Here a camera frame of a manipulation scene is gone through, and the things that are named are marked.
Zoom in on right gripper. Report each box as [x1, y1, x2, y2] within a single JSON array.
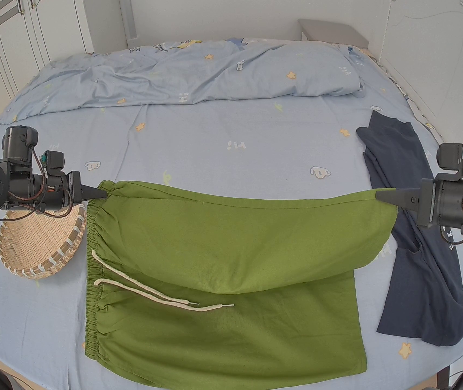
[[417, 178, 463, 230]]

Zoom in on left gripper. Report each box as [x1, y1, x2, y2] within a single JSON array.
[[32, 172, 82, 214]]

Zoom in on green shorts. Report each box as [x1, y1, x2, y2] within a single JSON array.
[[83, 180, 399, 390]]

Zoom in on round woven basket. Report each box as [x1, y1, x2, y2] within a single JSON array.
[[0, 203, 88, 280]]

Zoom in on dark blue T-shirt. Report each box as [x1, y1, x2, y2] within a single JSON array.
[[355, 110, 463, 347]]

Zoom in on white wardrobe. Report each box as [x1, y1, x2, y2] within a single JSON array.
[[0, 0, 95, 131]]

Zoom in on pale blue quilt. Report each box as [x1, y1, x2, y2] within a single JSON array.
[[0, 37, 368, 127]]

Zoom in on grey bedside table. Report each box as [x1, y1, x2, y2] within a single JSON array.
[[298, 19, 368, 50]]

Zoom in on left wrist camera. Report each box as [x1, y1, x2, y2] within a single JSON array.
[[40, 150, 66, 178]]

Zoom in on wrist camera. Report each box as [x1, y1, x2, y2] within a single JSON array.
[[40, 150, 66, 178], [436, 142, 463, 182]]

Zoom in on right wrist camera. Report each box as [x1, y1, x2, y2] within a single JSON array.
[[436, 142, 463, 182]]

